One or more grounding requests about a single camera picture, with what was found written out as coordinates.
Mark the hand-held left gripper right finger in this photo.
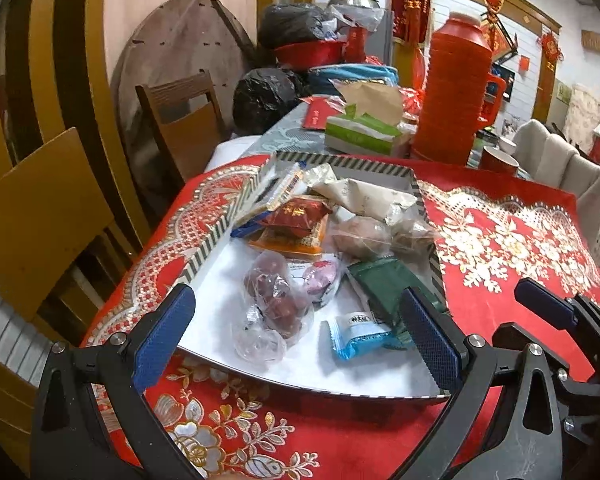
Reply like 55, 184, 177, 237
399, 285, 563, 480

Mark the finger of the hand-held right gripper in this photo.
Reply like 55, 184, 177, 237
514, 276, 600, 361
491, 322, 600, 403

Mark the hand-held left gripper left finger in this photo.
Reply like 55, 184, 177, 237
30, 282, 203, 480

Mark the light blue snack packet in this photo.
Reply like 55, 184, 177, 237
321, 310, 416, 361

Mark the dark green snack packet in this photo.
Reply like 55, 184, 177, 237
347, 257, 448, 348

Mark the striped cardboard box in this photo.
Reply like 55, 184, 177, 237
177, 150, 453, 406

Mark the clear bag of dark dates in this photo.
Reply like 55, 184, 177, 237
232, 250, 315, 363

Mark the clear bag of brown snacks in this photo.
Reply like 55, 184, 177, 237
330, 215, 438, 261

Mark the pink candy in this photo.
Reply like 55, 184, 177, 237
302, 259, 341, 301

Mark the small blue snack stick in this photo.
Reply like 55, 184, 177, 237
230, 222, 266, 239

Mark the orange snack packet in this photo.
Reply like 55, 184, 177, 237
249, 227, 327, 261

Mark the long white snack packet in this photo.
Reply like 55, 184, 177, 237
310, 177, 418, 231

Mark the dark red snack packet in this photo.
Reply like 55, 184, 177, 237
257, 197, 331, 236

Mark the silver snack packet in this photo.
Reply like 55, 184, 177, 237
305, 164, 336, 196

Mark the red embroidered tablecloth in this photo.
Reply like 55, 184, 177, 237
80, 152, 600, 480

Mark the grey fleece covered chair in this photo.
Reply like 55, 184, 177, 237
510, 119, 600, 261

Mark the red and white cup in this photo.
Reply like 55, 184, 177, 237
480, 146, 521, 177

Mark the wooden chair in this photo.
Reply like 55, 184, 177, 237
0, 127, 131, 436
135, 70, 228, 183

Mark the green tissue box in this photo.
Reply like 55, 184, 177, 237
325, 82, 406, 156

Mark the red ribbed thermos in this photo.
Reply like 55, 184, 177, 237
412, 11, 508, 163

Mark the grey patterned table cover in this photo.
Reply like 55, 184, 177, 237
205, 105, 331, 171

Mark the red envelope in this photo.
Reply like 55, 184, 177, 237
302, 96, 348, 131

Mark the small red knot hanging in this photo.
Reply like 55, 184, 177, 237
540, 30, 563, 63

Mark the black plastic bag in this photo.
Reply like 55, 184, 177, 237
257, 4, 338, 51
232, 67, 306, 136

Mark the blue plastic bag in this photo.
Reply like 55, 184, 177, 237
307, 62, 398, 96

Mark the round wooden tabletop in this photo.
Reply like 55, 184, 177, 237
111, 0, 256, 196

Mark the red plastic bag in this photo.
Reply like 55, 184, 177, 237
342, 25, 368, 63

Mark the red plastic basin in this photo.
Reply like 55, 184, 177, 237
275, 40, 348, 68

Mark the large red knot hanging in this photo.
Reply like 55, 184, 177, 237
387, 0, 438, 46

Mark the wall television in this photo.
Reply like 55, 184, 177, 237
495, 65, 516, 98

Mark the diamond red wall plaque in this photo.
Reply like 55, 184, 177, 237
480, 0, 520, 58

